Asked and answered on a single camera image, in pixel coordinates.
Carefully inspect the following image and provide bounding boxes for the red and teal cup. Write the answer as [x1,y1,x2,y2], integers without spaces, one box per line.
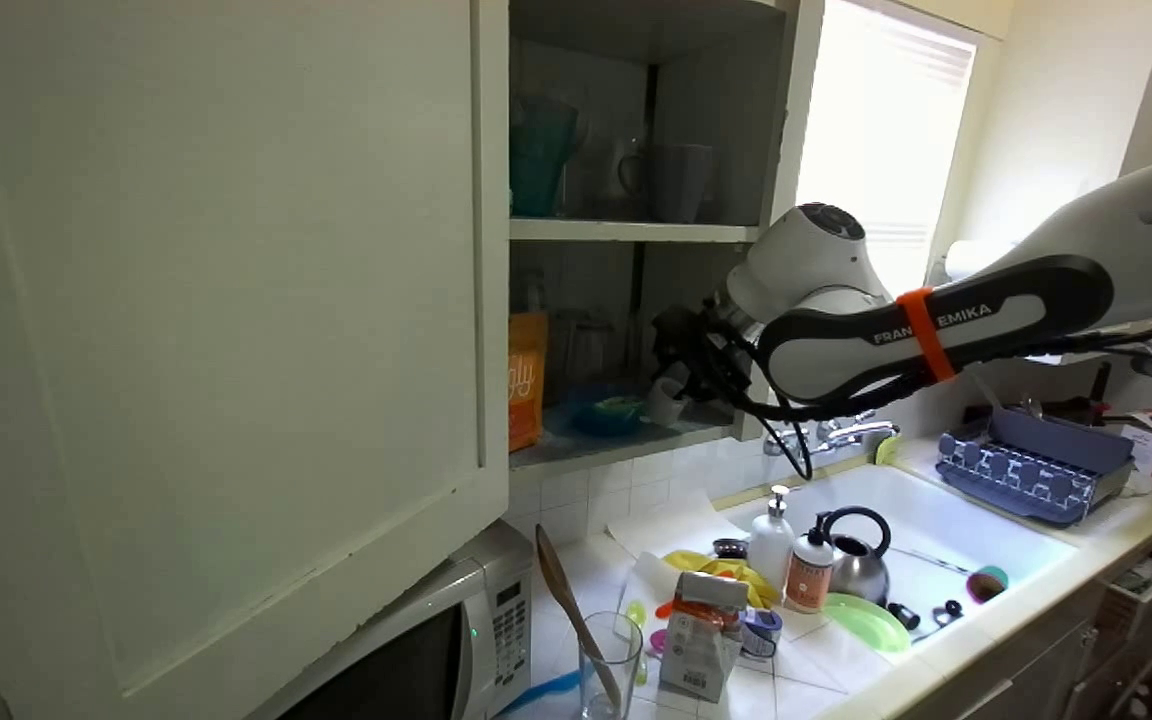
[966,562,1018,608]

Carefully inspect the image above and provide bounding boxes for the orange strap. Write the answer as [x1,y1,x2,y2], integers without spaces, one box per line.
[896,284,959,390]

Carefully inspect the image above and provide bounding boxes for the clear plastic tumbler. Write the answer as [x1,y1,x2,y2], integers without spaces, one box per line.
[651,136,719,223]

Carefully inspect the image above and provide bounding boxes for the chrome sink faucet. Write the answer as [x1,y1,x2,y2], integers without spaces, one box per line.
[760,411,905,468]

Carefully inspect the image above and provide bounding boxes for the white microwave oven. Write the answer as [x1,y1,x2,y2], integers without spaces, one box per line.
[250,519,542,720]

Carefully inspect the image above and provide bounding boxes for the clear glass pitcher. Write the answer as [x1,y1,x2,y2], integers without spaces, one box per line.
[592,124,658,223]

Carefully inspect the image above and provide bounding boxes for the steel kettle with black handle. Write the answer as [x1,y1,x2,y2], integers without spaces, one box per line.
[809,505,900,608]

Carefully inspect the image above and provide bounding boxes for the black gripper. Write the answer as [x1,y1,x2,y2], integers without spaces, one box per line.
[647,302,755,433]

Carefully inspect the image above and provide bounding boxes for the yellow cloth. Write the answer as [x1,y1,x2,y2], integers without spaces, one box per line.
[662,545,784,611]

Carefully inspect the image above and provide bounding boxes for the blue bowl with green lid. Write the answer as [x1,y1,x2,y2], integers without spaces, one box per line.
[558,383,651,441]

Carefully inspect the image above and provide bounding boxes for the white wall cabinet with shelves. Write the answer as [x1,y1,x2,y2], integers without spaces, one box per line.
[473,0,829,497]

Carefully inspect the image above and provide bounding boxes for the blue patterned dish rack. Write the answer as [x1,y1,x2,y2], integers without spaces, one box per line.
[931,404,1142,529]

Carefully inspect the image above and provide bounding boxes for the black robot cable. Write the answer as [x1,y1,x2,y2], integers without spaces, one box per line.
[698,302,1152,486]

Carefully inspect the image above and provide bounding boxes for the wooden spoon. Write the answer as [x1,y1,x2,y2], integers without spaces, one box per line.
[531,519,630,717]

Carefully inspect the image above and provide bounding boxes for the teal stacked cups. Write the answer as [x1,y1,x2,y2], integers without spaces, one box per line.
[510,96,589,221]

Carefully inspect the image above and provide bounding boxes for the white window blind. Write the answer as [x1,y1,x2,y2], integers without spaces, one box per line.
[790,0,982,295]

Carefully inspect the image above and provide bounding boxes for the clear drinking glass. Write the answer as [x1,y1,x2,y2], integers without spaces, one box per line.
[550,314,621,404]

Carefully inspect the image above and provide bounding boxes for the orange box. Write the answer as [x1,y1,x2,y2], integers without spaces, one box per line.
[510,308,553,457]

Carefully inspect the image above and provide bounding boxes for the clear glass with utensils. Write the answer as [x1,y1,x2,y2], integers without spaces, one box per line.
[576,611,647,720]

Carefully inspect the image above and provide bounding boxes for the white cabinet door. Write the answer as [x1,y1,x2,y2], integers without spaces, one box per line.
[0,0,517,720]

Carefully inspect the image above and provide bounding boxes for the green plate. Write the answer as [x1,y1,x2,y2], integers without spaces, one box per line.
[819,590,919,660]

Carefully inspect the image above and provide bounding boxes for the orange canister with white lid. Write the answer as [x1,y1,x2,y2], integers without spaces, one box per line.
[784,535,841,622]

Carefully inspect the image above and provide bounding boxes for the white soap dispenser bottle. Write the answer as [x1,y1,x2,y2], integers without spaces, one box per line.
[746,481,802,592]

